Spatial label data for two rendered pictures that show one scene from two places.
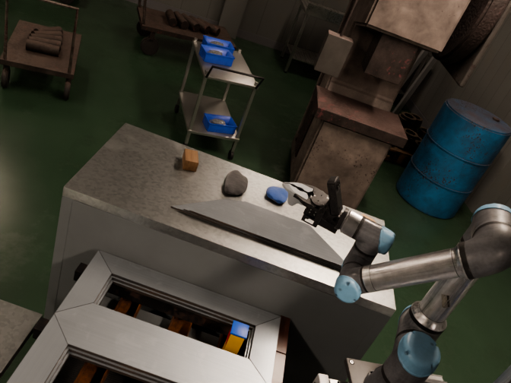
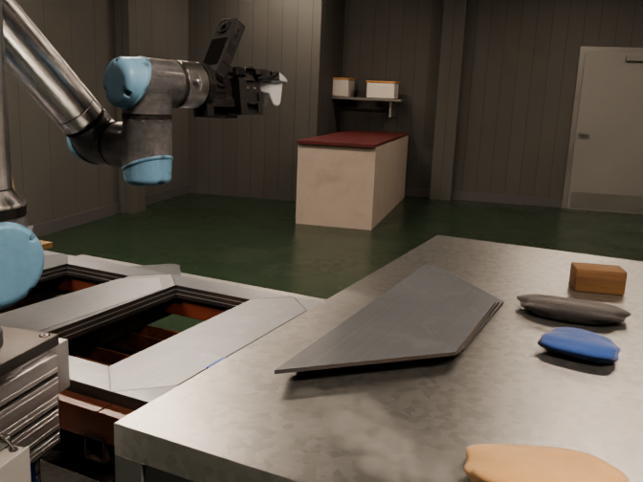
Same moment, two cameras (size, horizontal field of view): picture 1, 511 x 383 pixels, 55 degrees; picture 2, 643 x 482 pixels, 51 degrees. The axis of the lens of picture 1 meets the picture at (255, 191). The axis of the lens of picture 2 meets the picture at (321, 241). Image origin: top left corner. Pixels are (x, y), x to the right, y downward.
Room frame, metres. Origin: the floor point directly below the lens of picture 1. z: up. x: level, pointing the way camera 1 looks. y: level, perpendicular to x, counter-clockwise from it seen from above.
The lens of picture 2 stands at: (2.00, -1.17, 1.43)
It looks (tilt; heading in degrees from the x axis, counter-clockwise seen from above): 12 degrees down; 119
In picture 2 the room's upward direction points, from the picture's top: 2 degrees clockwise
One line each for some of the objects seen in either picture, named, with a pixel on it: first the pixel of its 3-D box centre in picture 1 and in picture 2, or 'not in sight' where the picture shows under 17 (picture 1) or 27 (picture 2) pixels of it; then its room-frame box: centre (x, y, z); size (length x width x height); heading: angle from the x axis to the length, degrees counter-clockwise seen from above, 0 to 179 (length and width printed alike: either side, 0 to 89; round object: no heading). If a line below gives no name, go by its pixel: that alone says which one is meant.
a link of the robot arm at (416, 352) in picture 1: (413, 359); not in sight; (1.07, -0.61, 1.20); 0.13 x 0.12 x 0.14; 169
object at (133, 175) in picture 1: (244, 210); (494, 325); (1.72, 0.01, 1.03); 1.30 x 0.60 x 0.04; 93
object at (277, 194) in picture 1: (277, 194); (579, 343); (1.88, -0.09, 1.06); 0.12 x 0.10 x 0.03; 0
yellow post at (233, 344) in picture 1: (230, 348); not in sight; (1.23, -0.13, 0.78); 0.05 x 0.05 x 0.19; 3
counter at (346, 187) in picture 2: not in sight; (358, 172); (-1.71, 6.49, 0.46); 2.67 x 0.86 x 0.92; 105
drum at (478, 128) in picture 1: (451, 158); not in sight; (4.71, -1.67, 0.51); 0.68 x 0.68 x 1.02
